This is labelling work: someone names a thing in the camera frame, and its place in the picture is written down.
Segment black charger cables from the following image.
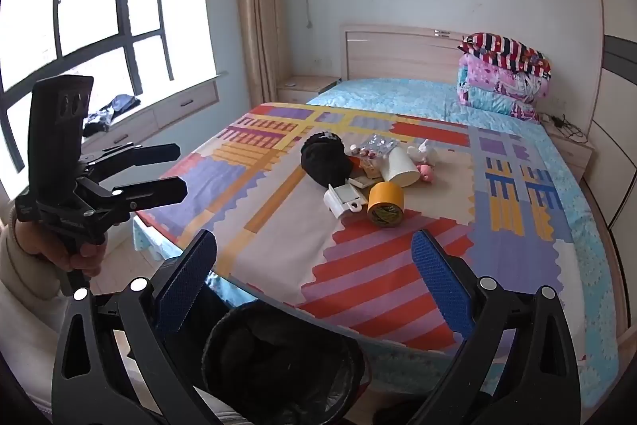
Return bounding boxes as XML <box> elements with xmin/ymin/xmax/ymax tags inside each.
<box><xmin>542</xmin><ymin>114</ymin><xmax>588</xmax><ymax>141</ymax></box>

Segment black trash bin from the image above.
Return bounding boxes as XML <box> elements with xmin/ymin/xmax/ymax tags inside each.
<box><xmin>201</xmin><ymin>300</ymin><xmax>366</xmax><ymax>425</ymax></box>

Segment yellow tape roll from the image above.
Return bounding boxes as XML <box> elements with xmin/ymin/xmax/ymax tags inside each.
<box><xmin>367</xmin><ymin>182</ymin><xmax>406</xmax><ymax>227</ymax></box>

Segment pink printed folded quilt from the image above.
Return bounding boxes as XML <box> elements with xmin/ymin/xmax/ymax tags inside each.
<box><xmin>455</xmin><ymin>57</ymin><xmax>551</xmax><ymax>122</ymax></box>

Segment silver blister pack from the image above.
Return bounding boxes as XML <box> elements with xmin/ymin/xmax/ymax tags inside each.
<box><xmin>356</xmin><ymin>133</ymin><xmax>399</xmax><ymax>159</ymax></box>

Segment colourful geometric blanket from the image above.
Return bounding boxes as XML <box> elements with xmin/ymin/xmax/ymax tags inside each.
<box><xmin>134</xmin><ymin>103</ymin><xmax>568</xmax><ymax>353</ymax></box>

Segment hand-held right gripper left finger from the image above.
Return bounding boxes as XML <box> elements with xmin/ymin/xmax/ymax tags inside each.
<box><xmin>51</xmin><ymin>229</ymin><xmax>234</xmax><ymax>425</ymax></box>

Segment wooden nightstand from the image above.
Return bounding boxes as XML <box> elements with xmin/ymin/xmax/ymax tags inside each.
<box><xmin>277</xmin><ymin>75</ymin><xmax>342</xmax><ymax>106</ymax></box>
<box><xmin>540</xmin><ymin>114</ymin><xmax>595</xmax><ymax>182</ymax></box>

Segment light wooden bed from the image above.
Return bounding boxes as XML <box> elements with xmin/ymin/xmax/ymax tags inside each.
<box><xmin>132</xmin><ymin>24</ymin><xmax>630</xmax><ymax>411</ymax></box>

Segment person's left hand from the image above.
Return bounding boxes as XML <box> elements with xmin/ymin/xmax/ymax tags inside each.
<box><xmin>12</xmin><ymin>220</ymin><xmax>107</xmax><ymax>279</ymax></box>

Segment black cap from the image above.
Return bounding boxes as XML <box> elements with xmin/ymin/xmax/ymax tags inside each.
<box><xmin>300</xmin><ymin>132</ymin><xmax>359</xmax><ymax>191</ymax></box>

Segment white paper cup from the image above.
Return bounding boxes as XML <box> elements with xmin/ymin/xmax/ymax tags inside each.
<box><xmin>381</xmin><ymin>147</ymin><xmax>421</xmax><ymax>188</ymax></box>

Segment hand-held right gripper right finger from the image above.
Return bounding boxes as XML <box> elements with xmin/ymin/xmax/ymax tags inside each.
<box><xmin>410</xmin><ymin>229</ymin><xmax>583</xmax><ymax>425</ymax></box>

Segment beige curtain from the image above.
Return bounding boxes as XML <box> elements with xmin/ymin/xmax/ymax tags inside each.
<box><xmin>234</xmin><ymin>0</ymin><xmax>297</xmax><ymax>107</ymax></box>

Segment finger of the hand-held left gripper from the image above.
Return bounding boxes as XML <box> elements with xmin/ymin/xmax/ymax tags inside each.
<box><xmin>78</xmin><ymin>176</ymin><xmax>189</xmax><ymax>227</ymax></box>
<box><xmin>80</xmin><ymin>143</ymin><xmax>181</xmax><ymax>180</ymax></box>

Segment small beige box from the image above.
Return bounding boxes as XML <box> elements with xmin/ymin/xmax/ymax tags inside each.
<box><xmin>358</xmin><ymin>156</ymin><xmax>384</xmax><ymax>180</ymax></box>

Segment white plastic box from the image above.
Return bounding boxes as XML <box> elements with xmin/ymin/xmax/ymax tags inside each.
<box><xmin>323</xmin><ymin>183</ymin><xmax>369</xmax><ymax>219</ymax></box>

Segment dark clothes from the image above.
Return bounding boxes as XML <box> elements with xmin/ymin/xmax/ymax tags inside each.
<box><xmin>82</xmin><ymin>94</ymin><xmax>141</xmax><ymax>138</ymax></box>

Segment window seat drawer cabinet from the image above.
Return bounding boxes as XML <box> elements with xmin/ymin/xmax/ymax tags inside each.
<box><xmin>80</xmin><ymin>74</ymin><xmax>220</xmax><ymax>157</ymax></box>

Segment white wardrobe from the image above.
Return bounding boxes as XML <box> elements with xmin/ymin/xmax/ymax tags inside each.
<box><xmin>587</xmin><ymin>0</ymin><xmax>637</xmax><ymax>227</ymax></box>

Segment white rabbit toy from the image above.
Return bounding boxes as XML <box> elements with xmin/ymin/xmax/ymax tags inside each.
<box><xmin>407</xmin><ymin>139</ymin><xmax>439</xmax><ymax>167</ymax></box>

